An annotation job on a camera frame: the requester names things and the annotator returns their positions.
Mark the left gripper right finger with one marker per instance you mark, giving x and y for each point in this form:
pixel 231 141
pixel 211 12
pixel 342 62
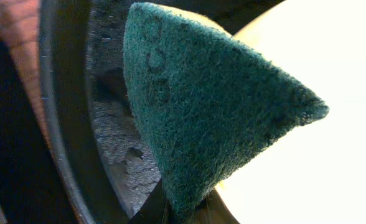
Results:
pixel 212 210

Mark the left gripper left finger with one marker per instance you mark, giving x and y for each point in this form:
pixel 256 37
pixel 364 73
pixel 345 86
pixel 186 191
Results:
pixel 155 209

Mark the green scrubbing sponge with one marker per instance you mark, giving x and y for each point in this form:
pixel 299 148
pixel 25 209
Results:
pixel 205 103

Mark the yellow plate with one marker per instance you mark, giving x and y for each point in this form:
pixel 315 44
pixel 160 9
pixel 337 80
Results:
pixel 316 173

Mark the round black serving tray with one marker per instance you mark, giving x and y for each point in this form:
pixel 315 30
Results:
pixel 107 174

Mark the black rectangular tray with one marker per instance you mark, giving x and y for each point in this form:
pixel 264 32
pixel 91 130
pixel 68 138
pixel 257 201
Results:
pixel 31 190

